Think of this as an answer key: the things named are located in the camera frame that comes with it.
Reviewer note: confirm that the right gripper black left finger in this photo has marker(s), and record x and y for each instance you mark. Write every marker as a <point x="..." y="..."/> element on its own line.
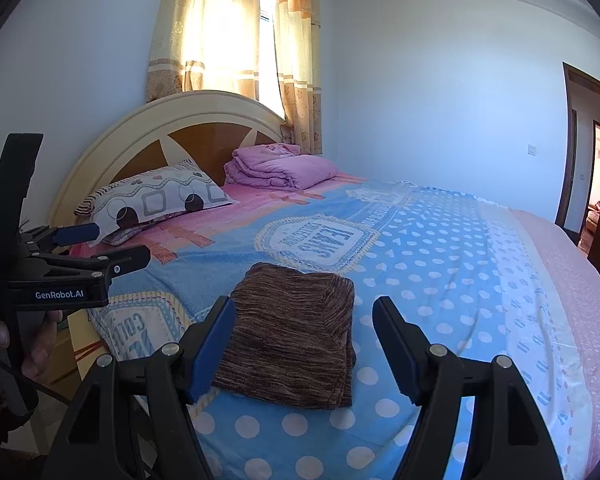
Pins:
<point x="130" y="419"/>

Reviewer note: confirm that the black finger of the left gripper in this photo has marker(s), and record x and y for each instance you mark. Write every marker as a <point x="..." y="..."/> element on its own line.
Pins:
<point x="49" y="238"/>
<point x="109" y="264"/>

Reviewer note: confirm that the brown striped knit sweater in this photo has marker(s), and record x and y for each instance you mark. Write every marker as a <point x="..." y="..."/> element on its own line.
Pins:
<point x="292" y="339"/>

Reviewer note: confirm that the white patterned pillow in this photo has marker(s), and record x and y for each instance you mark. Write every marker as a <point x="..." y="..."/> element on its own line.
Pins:
<point x="125" y="208"/>

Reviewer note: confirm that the cream and wood headboard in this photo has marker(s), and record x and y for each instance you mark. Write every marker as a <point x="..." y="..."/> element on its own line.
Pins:
<point x="206" y="126"/>

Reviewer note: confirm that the blue patterned bed blanket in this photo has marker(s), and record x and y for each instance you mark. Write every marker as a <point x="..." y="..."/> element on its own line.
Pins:
<point x="475" y="418"/>

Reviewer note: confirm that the folded pink quilt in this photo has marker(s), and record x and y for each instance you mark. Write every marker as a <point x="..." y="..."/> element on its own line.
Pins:
<point x="277" y="166"/>

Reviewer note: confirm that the beige patterned curtain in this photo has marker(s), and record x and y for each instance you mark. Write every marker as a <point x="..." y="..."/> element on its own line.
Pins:
<point x="254" y="48"/>

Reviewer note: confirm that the white wall switch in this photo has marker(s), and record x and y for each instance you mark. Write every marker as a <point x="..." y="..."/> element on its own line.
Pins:
<point x="532" y="149"/>

